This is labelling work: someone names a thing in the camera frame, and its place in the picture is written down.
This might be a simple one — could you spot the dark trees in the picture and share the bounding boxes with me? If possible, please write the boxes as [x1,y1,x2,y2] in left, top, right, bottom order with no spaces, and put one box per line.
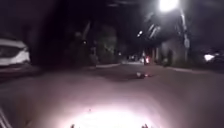
[66,20,125,66]

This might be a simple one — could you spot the white car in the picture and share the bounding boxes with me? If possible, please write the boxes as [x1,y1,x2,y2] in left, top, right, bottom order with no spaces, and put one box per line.
[0,38,32,67]

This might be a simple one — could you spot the street lamp pole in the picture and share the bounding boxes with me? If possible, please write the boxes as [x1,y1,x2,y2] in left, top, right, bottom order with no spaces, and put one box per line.
[159,0,192,64]

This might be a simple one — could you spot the vehicle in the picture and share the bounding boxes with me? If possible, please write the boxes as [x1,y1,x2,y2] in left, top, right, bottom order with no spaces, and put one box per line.
[203,50,224,65]

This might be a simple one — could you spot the grey asphalt road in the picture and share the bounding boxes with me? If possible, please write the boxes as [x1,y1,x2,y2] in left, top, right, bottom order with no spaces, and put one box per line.
[0,61,224,128]

